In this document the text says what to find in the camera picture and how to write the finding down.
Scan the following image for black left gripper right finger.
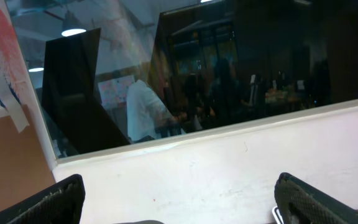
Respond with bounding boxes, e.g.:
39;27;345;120
274;172;358;224

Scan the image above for white barcode scanner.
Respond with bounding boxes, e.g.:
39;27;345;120
272;207;284;224

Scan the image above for brown cardboard sheet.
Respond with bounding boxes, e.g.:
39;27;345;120
0;106;55;211

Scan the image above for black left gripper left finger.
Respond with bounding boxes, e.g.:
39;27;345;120
0;174;85;224

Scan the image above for glass window pane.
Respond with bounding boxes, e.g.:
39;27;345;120
6;0;358;158

